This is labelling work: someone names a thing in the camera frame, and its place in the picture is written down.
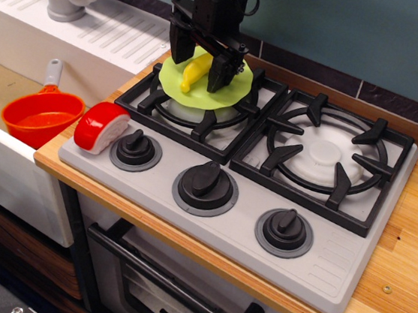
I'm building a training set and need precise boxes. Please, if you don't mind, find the yellow toy banana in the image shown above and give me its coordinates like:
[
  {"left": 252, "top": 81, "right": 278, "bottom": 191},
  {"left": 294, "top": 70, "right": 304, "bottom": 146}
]
[{"left": 180, "top": 53, "right": 213, "bottom": 93}]

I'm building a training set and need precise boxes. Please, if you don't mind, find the light green plate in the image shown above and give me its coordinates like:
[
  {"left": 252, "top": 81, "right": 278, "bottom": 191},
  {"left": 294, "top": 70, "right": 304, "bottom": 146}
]
[{"left": 158, "top": 47, "right": 254, "bottom": 110}]

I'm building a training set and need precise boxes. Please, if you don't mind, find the orange pot grey handle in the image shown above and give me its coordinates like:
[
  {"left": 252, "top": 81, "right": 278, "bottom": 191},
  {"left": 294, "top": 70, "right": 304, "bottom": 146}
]
[{"left": 2, "top": 59, "right": 86, "bottom": 149}]

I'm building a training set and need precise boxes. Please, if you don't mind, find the black burner grate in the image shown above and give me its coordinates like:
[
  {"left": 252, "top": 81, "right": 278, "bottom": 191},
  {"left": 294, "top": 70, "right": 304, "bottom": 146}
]
[
  {"left": 230, "top": 89, "right": 418, "bottom": 238},
  {"left": 115, "top": 59, "right": 289, "bottom": 164}
]

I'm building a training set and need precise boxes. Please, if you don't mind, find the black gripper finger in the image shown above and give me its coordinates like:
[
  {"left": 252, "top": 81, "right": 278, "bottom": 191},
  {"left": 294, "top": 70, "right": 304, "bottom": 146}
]
[
  {"left": 207, "top": 55, "right": 237, "bottom": 94},
  {"left": 169, "top": 20, "right": 196, "bottom": 65}
]

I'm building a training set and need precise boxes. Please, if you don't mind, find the black left stove knob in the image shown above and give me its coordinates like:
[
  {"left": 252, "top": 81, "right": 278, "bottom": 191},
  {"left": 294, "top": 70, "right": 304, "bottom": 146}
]
[{"left": 110, "top": 129, "right": 163, "bottom": 173}]

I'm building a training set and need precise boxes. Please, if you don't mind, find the red white toy sushi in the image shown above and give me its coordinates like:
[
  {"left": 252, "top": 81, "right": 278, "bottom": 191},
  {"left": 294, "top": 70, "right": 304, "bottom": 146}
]
[{"left": 74, "top": 101, "right": 131, "bottom": 155}]

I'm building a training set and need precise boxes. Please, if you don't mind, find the black middle stove knob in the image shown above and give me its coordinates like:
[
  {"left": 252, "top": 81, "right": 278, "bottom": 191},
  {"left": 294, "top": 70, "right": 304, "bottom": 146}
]
[{"left": 172, "top": 161, "right": 239, "bottom": 218}]

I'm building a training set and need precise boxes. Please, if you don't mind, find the black right stove knob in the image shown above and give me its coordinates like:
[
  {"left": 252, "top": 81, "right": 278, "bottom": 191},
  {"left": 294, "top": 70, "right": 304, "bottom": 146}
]
[{"left": 254, "top": 209, "right": 314, "bottom": 259}]

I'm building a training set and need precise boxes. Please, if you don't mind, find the black left burner grate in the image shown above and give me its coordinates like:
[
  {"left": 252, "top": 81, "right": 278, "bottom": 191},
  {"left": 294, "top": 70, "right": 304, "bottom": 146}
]
[{"left": 115, "top": 59, "right": 289, "bottom": 164}]

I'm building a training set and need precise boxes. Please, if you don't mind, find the grey toy stove top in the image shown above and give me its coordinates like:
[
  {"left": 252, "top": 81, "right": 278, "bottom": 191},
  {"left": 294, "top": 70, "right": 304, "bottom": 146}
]
[{"left": 43, "top": 71, "right": 418, "bottom": 313}]

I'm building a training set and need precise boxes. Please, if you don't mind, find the white toy sink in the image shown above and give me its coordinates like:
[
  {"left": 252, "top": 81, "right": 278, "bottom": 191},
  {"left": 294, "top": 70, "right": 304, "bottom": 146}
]
[{"left": 0, "top": 0, "right": 169, "bottom": 248}]

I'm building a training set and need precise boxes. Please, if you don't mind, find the black stove knob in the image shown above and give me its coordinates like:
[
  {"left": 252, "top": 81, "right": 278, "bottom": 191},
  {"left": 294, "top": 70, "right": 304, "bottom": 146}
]
[
  {"left": 172, "top": 161, "right": 239, "bottom": 218},
  {"left": 254, "top": 209, "right": 314, "bottom": 259},
  {"left": 110, "top": 129, "right": 163, "bottom": 173}
]

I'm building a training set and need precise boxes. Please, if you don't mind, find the black right burner grate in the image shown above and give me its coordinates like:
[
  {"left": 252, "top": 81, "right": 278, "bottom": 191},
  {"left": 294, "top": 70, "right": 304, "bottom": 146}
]
[{"left": 230, "top": 89, "right": 418, "bottom": 238}]

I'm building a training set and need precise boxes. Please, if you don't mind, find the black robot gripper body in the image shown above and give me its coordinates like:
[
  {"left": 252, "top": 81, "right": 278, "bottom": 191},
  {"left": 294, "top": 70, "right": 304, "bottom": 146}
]
[{"left": 170, "top": 0, "right": 253, "bottom": 66}]

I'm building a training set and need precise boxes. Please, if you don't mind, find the toy oven door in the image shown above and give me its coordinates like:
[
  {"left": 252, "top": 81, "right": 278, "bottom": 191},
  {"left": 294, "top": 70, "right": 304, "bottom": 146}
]
[{"left": 86, "top": 219, "right": 267, "bottom": 313}]

